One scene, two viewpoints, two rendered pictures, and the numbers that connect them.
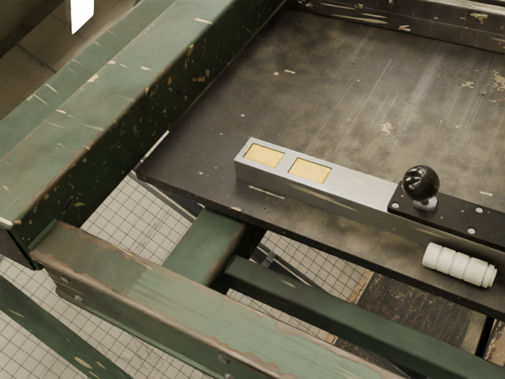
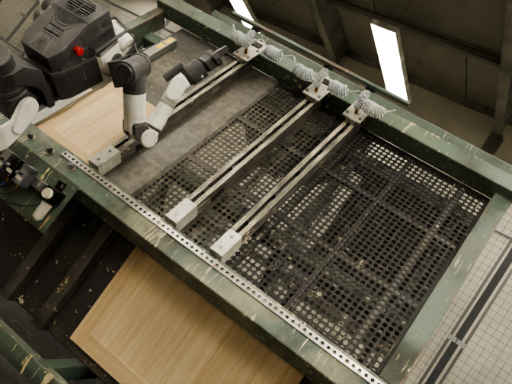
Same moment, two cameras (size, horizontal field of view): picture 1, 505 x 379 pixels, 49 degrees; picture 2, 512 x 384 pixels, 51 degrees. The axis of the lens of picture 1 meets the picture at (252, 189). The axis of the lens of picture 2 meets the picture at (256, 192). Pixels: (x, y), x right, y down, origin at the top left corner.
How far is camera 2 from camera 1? 2.98 m
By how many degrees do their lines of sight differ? 53
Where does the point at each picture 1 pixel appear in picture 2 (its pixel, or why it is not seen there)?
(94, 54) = (284, 50)
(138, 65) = (203, 17)
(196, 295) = (133, 24)
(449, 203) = not seen: hidden behind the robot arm
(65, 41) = not seen: outside the picture
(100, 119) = (184, 11)
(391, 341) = not seen: hidden behind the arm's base
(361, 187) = (150, 51)
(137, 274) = (143, 18)
